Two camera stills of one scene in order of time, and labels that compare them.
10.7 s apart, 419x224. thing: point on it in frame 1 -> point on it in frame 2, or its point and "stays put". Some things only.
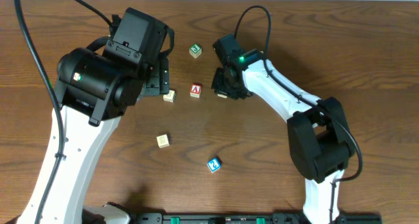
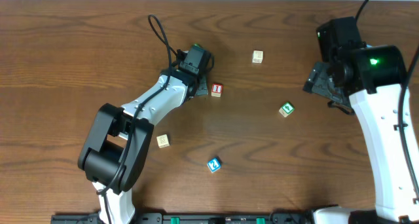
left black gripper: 160,78 -> 201,87
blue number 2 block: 213,165 stays put
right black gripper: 222,85 -> 315,83
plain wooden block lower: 162,141 stays put
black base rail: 253,218 stays put
